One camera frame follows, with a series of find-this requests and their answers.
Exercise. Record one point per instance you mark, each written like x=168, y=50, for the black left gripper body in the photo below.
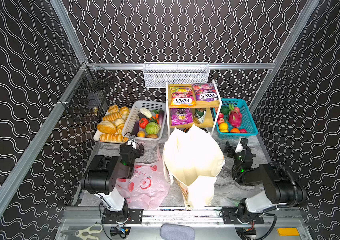
x=135, y=150

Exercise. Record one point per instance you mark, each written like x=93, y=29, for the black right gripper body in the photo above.
x=245, y=153

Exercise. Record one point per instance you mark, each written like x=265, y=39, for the pink plastic grocery bag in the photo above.
x=147, y=187

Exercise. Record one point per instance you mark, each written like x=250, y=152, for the cream canvas tote bag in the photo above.
x=193, y=160

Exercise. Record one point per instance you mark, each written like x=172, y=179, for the green drink can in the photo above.
x=200, y=115

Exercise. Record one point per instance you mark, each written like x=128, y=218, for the orange yellow Fox's candy bag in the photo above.
x=182, y=96

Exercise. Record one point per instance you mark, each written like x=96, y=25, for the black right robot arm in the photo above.
x=281, y=189

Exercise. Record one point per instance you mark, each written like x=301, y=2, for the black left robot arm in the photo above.
x=101, y=176

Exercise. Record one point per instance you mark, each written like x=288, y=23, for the long braided bread loaf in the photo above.
x=113, y=138

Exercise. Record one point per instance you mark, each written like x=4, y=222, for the orange tangerine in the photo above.
x=235, y=130

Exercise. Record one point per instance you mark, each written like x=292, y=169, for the white bread tray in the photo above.
x=118, y=116

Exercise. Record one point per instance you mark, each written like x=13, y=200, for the red tomato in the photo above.
x=143, y=122

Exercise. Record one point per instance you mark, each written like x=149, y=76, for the oval bread roll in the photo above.
x=107, y=127

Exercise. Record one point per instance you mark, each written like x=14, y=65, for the green cabbage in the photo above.
x=152, y=128

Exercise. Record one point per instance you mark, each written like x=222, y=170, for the white plastic vegetable basket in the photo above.
x=153, y=111

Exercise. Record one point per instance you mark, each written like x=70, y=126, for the yellow lemon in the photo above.
x=223, y=127

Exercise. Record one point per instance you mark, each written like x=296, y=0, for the teal plastic fruit basket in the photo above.
x=248, y=127

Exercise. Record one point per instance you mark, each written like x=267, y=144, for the pink dragon fruit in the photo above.
x=235, y=116

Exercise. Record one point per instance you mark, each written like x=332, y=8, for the wooden two-tier shelf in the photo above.
x=210, y=122

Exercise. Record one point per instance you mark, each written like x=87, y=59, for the purple Fox's candy bag top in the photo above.
x=205, y=92

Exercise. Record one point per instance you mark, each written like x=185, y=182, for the yellow sticker label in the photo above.
x=288, y=232

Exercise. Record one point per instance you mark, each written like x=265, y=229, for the grey foam pad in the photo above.
x=177, y=232

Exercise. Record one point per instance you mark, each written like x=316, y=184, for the black wire wall basket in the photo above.
x=87, y=102

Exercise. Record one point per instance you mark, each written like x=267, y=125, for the white wire wall basket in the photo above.
x=157, y=75

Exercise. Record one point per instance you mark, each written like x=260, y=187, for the white handled scissors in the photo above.
x=89, y=233

